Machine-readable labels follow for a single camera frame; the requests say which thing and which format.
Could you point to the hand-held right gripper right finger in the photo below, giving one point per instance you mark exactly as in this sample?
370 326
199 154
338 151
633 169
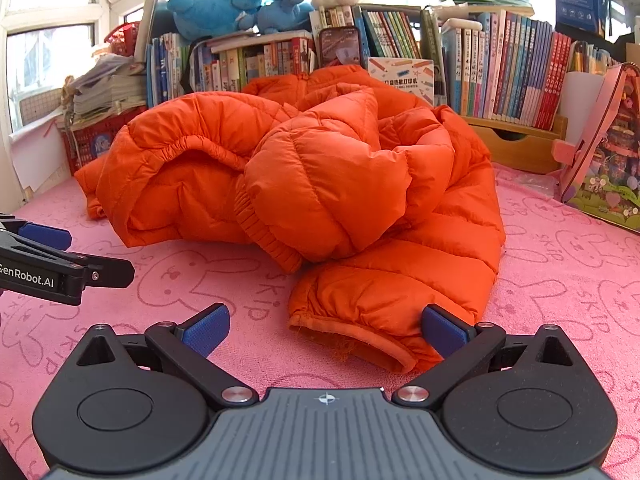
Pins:
442 332

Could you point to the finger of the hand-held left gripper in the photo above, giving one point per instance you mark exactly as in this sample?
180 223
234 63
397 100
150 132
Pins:
42 236
107 272

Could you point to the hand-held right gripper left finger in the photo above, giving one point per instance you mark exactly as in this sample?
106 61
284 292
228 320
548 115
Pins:
207 327

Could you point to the orange down jacket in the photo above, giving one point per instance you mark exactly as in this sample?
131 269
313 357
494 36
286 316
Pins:
325 185

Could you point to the white poster paper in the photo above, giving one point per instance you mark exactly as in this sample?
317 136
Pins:
35 160

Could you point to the red plastic crate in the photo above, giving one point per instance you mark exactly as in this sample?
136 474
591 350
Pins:
95 145

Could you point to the grid cutting mat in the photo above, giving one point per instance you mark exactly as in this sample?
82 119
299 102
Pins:
40 112

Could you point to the wooden drawer organizer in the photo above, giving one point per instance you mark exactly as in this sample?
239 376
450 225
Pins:
520 140

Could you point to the red mesh basket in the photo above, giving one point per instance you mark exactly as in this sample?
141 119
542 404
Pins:
122 40

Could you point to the grey board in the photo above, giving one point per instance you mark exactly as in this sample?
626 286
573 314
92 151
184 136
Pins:
150 30

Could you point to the pink toy box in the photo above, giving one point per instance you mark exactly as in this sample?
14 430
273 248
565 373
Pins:
615 160

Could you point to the row of thick books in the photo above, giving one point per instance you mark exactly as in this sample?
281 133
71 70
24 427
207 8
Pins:
260 65

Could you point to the white box with pencil print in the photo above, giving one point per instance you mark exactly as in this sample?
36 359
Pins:
400 77

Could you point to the row of colourful slim books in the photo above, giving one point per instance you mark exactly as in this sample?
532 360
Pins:
510 70

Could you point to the large light blue plush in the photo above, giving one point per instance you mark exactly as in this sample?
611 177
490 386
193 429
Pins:
210 15

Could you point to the flat white booklets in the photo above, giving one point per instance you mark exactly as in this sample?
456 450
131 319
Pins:
260 40

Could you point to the row of slim green books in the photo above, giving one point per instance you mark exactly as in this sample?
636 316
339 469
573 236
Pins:
390 32

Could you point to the black smartphone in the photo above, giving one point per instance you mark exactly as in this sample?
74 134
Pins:
340 45

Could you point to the small dark blue plush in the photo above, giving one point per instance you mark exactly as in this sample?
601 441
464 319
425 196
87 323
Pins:
280 12

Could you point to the row of small books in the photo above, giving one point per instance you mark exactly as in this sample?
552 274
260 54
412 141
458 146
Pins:
335 17

